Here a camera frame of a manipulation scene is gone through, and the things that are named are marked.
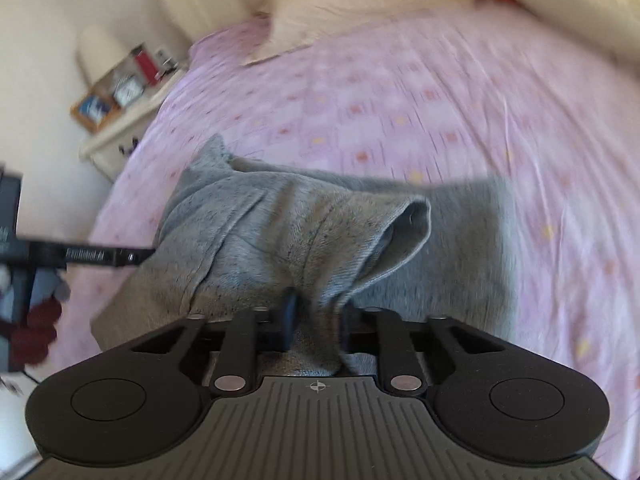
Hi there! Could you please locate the cream duvet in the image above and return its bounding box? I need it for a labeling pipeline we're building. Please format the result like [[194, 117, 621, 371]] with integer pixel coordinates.
[[477, 0, 640, 66]]

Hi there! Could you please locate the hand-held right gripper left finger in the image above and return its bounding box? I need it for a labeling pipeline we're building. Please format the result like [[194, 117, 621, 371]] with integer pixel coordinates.
[[127, 287, 302, 394]]

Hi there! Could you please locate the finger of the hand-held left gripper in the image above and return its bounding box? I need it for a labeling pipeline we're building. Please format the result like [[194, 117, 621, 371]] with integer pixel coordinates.
[[14, 240, 157, 270]]

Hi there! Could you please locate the pink patterned bed sheet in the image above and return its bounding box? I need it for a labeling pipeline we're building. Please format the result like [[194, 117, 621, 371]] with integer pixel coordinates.
[[47, 2, 640, 480]]

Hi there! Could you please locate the small white clock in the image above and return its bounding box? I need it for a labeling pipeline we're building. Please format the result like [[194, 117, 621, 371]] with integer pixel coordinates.
[[112, 77, 146, 108]]

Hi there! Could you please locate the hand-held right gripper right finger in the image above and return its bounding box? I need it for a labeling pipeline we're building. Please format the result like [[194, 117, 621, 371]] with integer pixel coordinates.
[[338, 305, 507, 394]]

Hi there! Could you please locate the cream table lamp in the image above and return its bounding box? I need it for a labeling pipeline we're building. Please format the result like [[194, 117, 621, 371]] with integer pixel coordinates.
[[76, 25, 128, 88]]

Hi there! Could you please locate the grey knitted sweater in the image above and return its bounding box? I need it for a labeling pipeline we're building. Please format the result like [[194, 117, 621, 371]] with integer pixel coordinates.
[[90, 134, 518, 378]]

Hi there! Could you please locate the dark red cloth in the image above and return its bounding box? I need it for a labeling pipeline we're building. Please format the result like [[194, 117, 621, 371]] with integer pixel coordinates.
[[10, 296, 64, 367]]

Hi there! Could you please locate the red box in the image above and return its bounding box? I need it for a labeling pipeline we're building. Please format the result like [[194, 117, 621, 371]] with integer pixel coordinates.
[[134, 52, 158, 82]]

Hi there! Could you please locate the cream pillow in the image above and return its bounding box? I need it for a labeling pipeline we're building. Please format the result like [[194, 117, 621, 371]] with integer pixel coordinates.
[[241, 0, 493, 67]]

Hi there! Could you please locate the white nightstand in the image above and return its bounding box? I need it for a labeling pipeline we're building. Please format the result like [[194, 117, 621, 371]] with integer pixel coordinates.
[[77, 42, 191, 183]]

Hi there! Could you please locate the wooden picture frame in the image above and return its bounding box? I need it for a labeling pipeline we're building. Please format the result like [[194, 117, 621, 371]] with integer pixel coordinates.
[[70, 91, 123, 133]]

